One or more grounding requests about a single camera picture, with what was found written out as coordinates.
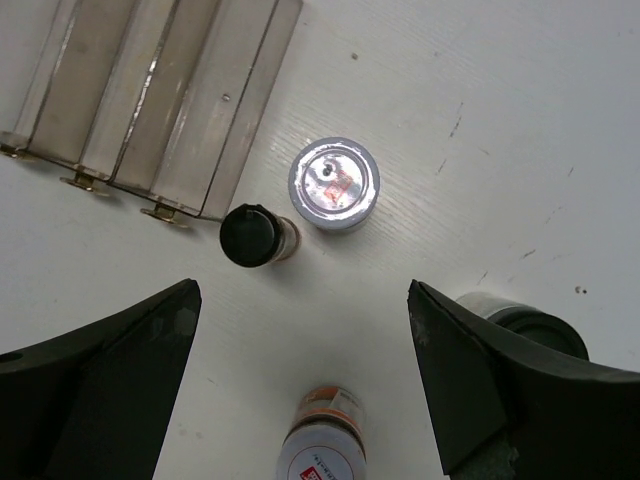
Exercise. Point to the left clear organizer bin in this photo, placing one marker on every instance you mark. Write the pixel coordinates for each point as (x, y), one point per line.
(30, 75)

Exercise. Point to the right white salt shaker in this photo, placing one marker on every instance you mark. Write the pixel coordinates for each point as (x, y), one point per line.
(527, 321)

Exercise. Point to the middle clear organizer bin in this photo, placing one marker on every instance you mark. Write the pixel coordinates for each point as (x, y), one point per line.
(90, 80)

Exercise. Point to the small black-cap spice bottle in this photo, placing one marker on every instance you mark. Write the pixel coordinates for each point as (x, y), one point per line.
(252, 236)

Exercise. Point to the clear organizer bin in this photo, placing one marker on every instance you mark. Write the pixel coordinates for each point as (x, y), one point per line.
(90, 80)
(30, 75)
(201, 105)

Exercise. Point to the right clear organizer bin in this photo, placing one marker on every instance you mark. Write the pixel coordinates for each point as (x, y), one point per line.
(201, 105)

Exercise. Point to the brown jar white lid front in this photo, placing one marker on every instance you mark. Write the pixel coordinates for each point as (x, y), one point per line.
(325, 440)

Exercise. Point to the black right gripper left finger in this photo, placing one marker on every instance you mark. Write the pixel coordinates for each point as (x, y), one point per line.
(96, 402)

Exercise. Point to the brown jar white lid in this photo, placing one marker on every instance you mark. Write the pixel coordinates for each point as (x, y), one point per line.
(325, 440)
(334, 184)

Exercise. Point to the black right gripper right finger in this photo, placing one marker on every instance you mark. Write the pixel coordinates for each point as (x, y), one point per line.
(505, 407)

